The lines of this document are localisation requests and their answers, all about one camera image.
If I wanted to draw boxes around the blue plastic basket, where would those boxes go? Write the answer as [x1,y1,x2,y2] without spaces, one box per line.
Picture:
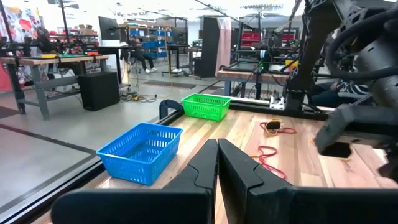
[95,122,184,187]

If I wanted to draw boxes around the black floor mat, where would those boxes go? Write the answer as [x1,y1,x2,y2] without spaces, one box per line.
[141,80,197,91]

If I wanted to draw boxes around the black computer monitor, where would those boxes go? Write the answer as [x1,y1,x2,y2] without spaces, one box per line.
[98,16,121,41]

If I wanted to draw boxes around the green plastic basket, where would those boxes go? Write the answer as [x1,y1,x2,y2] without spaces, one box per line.
[180,93,232,122]

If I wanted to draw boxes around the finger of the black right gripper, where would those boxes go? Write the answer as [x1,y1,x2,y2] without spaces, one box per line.
[377,155,398,184]
[314,108,356,153]

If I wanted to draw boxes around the tall black cabinet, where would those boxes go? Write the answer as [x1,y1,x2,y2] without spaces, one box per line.
[200,17,221,78]

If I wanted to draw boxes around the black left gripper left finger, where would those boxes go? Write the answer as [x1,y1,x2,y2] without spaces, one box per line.
[51,139,218,224]

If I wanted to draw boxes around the shelf with blue bins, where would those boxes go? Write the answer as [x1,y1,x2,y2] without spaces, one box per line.
[126,25,174,60]

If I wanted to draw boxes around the floor cable bundle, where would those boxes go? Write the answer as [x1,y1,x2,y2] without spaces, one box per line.
[120,91,159,104]

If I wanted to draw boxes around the silver corner bracket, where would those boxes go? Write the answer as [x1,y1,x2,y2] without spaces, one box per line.
[269,90,285,110]

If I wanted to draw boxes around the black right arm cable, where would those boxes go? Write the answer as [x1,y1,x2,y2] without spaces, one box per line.
[326,9,398,81]

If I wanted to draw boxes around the wooden workbench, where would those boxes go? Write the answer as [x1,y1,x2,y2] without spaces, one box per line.
[0,54,110,121]
[216,68,292,98]

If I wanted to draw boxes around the black floor cabinet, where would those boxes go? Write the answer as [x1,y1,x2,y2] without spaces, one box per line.
[77,71,121,112]

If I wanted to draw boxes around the black desk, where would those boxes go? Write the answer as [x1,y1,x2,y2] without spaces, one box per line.
[98,45,131,84]

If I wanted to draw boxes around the red storage bins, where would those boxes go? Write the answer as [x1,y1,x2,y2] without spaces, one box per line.
[241,32,261,48]

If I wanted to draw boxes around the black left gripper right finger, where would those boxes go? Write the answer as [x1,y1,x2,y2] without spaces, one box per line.
[218,138,398,224]

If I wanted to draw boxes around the colourful wall hanging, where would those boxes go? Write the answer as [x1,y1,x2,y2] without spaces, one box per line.
[0,5,42,44]

